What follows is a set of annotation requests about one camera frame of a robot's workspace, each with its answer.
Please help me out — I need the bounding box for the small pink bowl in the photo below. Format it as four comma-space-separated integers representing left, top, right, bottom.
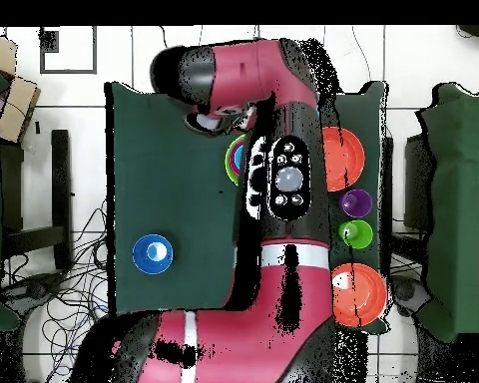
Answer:
229, 141, 245, 176

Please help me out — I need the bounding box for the black box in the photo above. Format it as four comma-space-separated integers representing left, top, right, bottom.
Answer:
402, 133, 436, 232

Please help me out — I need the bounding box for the black chair frame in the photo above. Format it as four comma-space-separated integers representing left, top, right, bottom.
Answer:
1, 129, 74, 272

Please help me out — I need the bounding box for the dark green table cloth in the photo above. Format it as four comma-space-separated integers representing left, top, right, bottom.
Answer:
104, 81, 389, 335

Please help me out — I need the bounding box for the purple cup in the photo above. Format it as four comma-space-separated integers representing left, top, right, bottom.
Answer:
338, 188, 373, 219

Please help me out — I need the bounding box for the large green bowl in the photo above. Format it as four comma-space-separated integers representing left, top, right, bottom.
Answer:
225, 133, 248, 188

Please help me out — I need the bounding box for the black square floor frame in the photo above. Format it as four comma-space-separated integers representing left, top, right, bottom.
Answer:
39, 25, 98, 76

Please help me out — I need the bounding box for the large orange bowl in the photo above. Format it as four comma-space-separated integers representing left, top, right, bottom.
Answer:
330, 262, 388, 328
321, 126, 366, 193

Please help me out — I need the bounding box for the green cup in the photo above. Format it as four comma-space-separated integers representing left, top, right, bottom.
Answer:
337, 219, 374, 250

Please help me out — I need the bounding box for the small dark blue bowl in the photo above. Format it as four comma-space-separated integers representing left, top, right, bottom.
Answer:
132, 233, 175, 275

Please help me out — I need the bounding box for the grey stand foot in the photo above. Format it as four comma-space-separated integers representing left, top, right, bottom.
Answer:
0, 270, 69, 316
388, 274, 432, 318

